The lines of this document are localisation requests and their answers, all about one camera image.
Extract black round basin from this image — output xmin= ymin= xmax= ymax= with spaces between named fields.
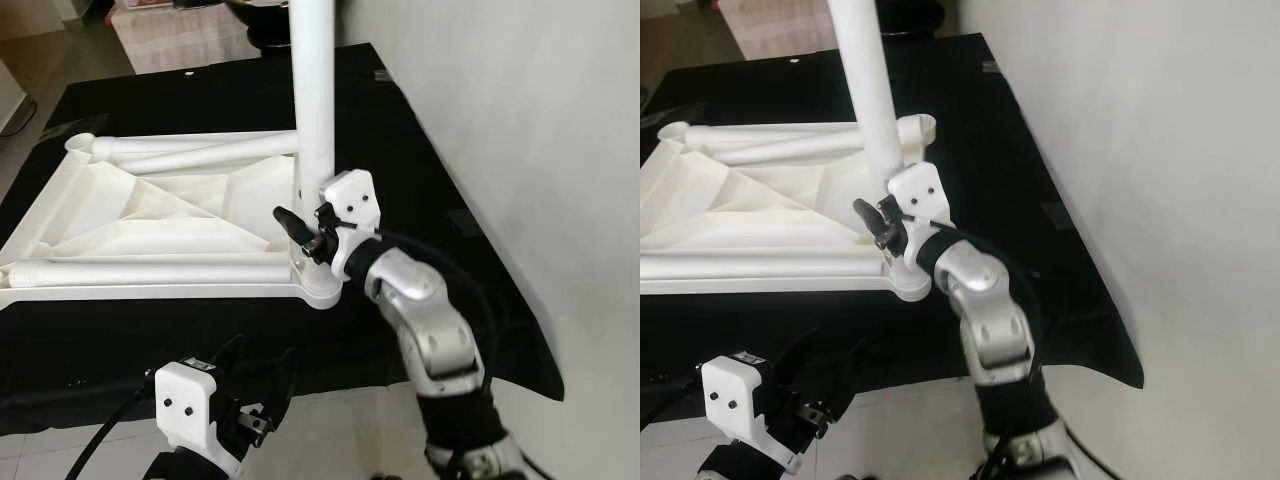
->
xmin=880 ymin=0 xmax=946 ymax=39
xmin=225 ymin=0 xmax=293 ymax=51

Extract black tablecloth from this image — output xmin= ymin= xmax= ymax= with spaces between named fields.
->
xmin=0 ymin=42 xmax=564 ymax=436
xmin=640 ymin=32 xmax=1146 ymax=421

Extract white plastic children table top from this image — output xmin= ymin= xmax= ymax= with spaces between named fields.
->
xmin=0 ymin=130 xmax=346 ymax=309
xmin=640 ymin=113 xmax=941 ymax=303

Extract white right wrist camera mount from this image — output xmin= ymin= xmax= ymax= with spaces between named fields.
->
xmin=320 ymin=169 xmax=384 ymax=283
xmin=887 ymin=160 xmax=953 ymax=271

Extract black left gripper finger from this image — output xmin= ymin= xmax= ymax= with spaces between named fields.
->
xmin=815 ymin=338 xmax=869 ymax=401
xmin=252 ymin=345 xmax=299 ymax=406
xmin=213 ymin=333 xmax=248 ymax=379
xmin=775 ymin=328 xmax=816 ymax=371

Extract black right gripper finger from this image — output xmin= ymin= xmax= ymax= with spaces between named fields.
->
xmin=272 ymin=206 xmax=323 ymax=248
xmin=852 ymin=197 xmax=901 ymax=246

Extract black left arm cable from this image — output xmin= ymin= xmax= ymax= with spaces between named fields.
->
xmin=640 ymin=375 xmax=706 ymax=431
xmin=65 ymin=385 xmax=159 ymax=480

